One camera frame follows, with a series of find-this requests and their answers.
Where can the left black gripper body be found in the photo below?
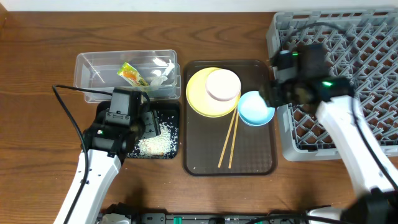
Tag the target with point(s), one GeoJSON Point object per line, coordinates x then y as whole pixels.
{"type": "Point", "coordinates": [150, 123]}

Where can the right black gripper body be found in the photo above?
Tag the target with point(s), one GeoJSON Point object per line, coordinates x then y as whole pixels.
{"type": "Point", "coordinates": [272, 95]}

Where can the green orange snack wrapper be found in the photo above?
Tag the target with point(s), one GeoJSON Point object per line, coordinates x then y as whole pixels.
{"type": "Point", "coordinates": [135, 80]}

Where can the clear plastic wrapper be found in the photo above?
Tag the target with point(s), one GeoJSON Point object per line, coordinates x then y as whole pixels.
{"type": "Point", "coordinates": [161, 76]}

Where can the light blue bowl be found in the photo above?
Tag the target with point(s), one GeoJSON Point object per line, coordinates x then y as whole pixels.
{"type": "Point", "coordinates": [253, 111]}

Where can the yellow plate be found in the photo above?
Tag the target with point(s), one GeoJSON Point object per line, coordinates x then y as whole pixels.
{"type": "Point", "coordinates": [201, 102]}

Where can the wooden chopstick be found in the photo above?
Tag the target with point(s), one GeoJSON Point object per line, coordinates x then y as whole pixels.
{"type": "Point", "coordinates": [226, 139]}
{"type": "Point", "coordinates": [236, 118]}

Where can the white pink bowl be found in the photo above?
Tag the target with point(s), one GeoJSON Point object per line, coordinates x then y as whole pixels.
{"type": "Point", "coordinates": [223, 85]}

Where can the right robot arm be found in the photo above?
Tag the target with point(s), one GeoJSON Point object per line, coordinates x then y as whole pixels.
{"type": "Point", "coordinates": [304, 79]}

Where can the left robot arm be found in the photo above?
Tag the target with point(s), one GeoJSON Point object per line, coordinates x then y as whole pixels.
{"type": "Point", "coordinates": [94, 174]}

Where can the grey dishwasher rack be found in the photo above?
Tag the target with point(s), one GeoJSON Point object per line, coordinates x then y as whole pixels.
{"type": "Point", "coordinates": [360, 45]}

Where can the spilled rice pile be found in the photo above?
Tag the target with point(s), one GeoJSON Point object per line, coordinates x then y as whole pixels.
{"type": "Point", "coordinates": [160, 145]}

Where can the black tray bin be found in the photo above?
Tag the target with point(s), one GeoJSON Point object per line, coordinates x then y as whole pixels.
{"type": "Point", "coordinates": [123, 143]}

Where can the clear plastic bin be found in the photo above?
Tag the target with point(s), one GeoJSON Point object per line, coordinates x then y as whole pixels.
{"type": "Point", "coordinates": [98, 71]}

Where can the brown serving tray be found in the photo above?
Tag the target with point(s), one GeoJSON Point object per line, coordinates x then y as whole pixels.
{"type": "Point", "coordinates": [255, 147]}

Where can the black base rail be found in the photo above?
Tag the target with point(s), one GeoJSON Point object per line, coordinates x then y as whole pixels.
{"type": "Point", "coordinates": [116, 212]}

